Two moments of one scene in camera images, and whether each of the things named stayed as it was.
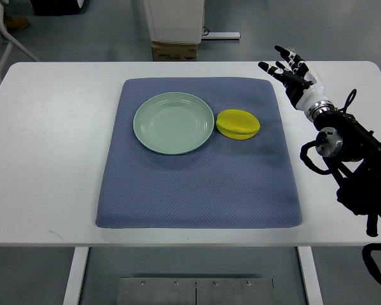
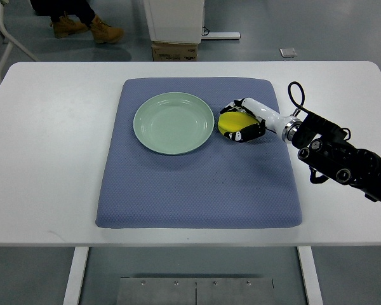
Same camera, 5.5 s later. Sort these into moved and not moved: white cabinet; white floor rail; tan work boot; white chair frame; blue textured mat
Moved: tan work boot
Not moved: blue textured mat; white floor rail; white chair frame; white cabinet
